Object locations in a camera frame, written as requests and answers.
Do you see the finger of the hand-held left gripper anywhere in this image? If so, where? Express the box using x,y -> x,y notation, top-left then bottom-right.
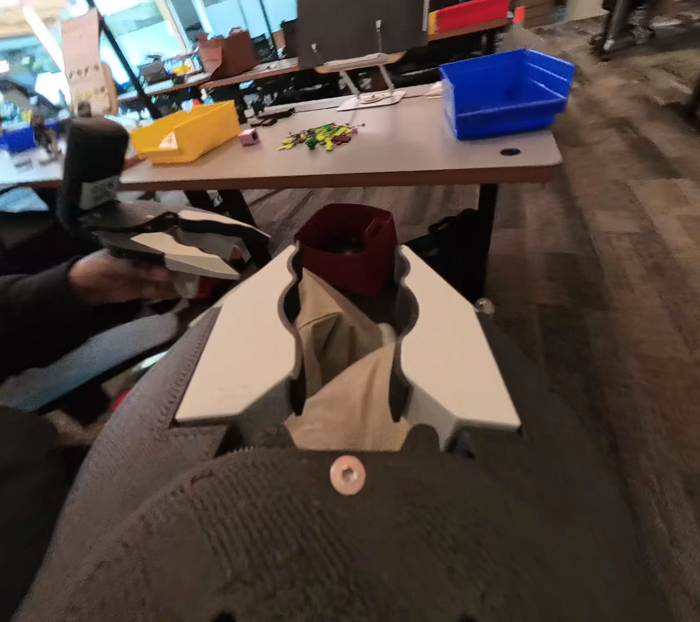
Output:
130,231 -> 244,300
174,209 -> 272,266

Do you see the person's left hand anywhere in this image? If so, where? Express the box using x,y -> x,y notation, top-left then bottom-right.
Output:
68,250 -> 181,306

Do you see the cardboard sheet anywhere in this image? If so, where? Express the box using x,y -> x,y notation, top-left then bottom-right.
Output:
60,10 -> 118,114

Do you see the white stand base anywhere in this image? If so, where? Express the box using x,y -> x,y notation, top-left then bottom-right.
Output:
337,89 -> 407,112

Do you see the person's black jacket torso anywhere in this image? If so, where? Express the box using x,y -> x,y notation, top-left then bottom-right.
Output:
0,403 -> 61,612

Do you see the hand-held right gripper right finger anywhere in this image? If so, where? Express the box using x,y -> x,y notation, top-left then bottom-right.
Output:
389,245 -> 522,452

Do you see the brown cardboard box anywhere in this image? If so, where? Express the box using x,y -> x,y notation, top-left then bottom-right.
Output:
197,27 -> 258,79

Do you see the blue plastic bin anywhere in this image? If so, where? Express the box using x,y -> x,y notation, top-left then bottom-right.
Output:
439,48 -> 576,141

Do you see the wooden shelf board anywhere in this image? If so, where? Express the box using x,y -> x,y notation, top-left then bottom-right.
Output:
314,51 -> 407,75

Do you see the person's left forearm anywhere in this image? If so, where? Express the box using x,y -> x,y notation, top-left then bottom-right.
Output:
0,256 -> 83,377

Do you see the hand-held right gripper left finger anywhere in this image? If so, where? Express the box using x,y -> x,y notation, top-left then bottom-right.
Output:
174,244 -> 306,425

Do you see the black chair armrest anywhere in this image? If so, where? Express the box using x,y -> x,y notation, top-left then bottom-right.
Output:
0,312 -> 182,411

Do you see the pile of colourful toy bricks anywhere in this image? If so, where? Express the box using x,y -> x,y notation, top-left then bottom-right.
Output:
278,122 -> 366,152

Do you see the brown top background desk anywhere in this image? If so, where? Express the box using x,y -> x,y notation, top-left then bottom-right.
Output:
117,56 -> 299,98

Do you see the dark red fabric bin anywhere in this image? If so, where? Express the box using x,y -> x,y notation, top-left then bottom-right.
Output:
294,203 -> 398,299

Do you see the black angular gadget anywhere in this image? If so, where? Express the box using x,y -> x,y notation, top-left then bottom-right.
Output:
30,111 -> 61,164

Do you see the yellow plastic bin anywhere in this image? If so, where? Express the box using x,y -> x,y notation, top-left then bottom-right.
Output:
129,100 -> 241,165

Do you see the red plastic bin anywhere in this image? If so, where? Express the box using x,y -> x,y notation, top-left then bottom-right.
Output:
428,0 -> 515,35

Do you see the person's beige trousers leg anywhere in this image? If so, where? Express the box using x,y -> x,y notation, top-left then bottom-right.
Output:
284,272 -> 411,452

